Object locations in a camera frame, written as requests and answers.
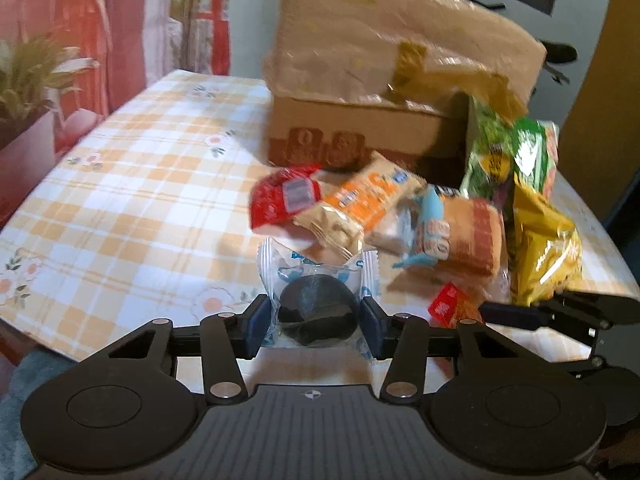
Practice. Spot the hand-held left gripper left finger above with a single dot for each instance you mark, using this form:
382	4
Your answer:
257	327

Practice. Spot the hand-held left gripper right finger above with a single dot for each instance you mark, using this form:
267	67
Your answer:
370	327

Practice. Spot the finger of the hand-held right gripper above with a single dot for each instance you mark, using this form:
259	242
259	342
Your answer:
510	316
592	360

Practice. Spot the clear packet with dark cookie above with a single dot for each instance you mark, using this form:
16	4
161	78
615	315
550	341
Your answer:
320	300

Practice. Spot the small red snack packet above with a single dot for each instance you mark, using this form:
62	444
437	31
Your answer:
445	305

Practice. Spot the blue and orange bread packet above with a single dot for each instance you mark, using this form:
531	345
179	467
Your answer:
465	235

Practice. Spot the orange and beige cracker packet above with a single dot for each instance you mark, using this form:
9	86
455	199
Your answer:
360	195

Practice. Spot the green snack bag yellow label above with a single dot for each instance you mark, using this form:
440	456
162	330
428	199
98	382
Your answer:
487	160

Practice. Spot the brown cardboard box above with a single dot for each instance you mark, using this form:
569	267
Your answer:
360	60

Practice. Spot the teal cloth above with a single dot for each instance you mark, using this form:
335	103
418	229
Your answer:
20	400

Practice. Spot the brown wooden door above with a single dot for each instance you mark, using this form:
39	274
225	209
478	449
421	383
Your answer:
605	85

